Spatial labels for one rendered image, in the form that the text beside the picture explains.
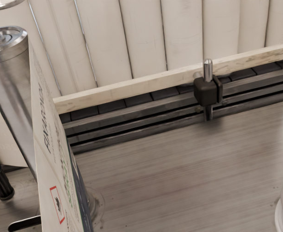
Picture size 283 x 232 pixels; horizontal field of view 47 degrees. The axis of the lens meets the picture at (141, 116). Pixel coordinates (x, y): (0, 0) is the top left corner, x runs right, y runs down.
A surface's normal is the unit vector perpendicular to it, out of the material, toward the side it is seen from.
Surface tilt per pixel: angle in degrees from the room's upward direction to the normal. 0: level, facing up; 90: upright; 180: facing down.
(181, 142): 0
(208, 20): 90
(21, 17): 90
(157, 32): 90
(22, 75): 90
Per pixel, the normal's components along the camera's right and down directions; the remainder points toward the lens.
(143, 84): 0.22, 0.59
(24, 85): 0.63, 0.42
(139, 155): -0.14, -0.77
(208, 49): -0.67, 0.54
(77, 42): 0.80, 0.29
